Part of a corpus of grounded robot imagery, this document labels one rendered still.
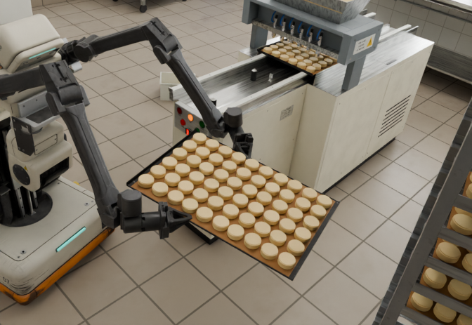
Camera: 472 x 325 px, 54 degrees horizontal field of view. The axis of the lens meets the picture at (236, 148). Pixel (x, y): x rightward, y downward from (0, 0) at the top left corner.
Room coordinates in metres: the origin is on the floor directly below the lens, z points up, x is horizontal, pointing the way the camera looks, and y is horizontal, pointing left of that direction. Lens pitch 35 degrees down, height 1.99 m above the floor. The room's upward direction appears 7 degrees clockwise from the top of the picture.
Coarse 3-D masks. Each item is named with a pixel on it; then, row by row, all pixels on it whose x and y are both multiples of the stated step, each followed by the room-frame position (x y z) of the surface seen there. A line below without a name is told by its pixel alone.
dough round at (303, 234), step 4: (300, 228) 1.05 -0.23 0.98; (304, 228) 1.06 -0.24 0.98; (296, 232) 1.03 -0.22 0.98; (300, 232) 1.04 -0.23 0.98; (304, 232) 1.04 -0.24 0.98; (308, 232) 1.04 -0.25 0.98; (296, 236) 1.02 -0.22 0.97; (300, 236) 1.02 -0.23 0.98; (304, 236) 1.02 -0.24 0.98; (308, 236) 1.03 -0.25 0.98; (300, 240) 1.01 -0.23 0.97; (304, 240) 1.01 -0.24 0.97; (308, 240) 1.02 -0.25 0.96
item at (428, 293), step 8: (416, 288) 0.73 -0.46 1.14; (424, 288) 0.73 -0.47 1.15; (424, 296) 0.72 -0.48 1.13; (432, 296) 0.72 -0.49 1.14; (440, 296) 0.71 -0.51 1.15; (448, 296) 0.71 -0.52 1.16; (448, 304) 0.70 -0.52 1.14; (456, 304) 0.69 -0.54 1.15; (464, 304) 0.69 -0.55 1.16; (464, 312) 0.68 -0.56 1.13
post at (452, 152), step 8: (464, 128) 1.12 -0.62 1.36; (464, 136) 1.12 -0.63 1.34; (448, 152) 1.13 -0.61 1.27; (456, 152) 1.12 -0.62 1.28; (448, 160) 1.12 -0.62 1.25; (440, 176) 1.13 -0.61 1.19; (440, 184) 1.12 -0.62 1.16; (432, 200) 1.12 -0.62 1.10; (416, 224) 1.13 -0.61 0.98; (416, 240) 1.12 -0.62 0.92; (392, 280) 1.13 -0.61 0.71; (392, 296) 1.12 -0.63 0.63; (384, 312) 1.12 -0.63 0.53
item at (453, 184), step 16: (464, 144) 0.72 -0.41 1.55; (464, 160) 0.72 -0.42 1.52; (448, 176) 0.72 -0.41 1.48; (464, 176) 0.71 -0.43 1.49; (448, 192) 0.72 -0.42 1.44; (448, 208) 0.71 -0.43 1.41; (432, 224) 0.72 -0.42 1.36; (432, 240) 0.71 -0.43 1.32; (416, 256) 0.72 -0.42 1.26; (416, 272) 0.71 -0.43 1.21; (400, 288) 0.72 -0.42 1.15; (400, 304) 0.71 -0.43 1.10; (384, 320) 0.72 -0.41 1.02
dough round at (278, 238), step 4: (272, 232) 1.02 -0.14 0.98; (276, 232) 1.02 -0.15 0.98; (280, 232) 1.02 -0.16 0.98; (272, 236) 1.00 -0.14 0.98; (276, 236) 1.00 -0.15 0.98; (280, 236) 1.01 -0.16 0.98; (284, 236) 1.01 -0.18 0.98; (272, 240) 0.99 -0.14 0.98; (276, 240) 0.99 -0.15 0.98; (280, 240) 0.99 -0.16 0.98; (284, 240) 1.00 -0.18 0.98; (276, 244) 0.98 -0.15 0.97; (280, 244) 0.99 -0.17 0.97
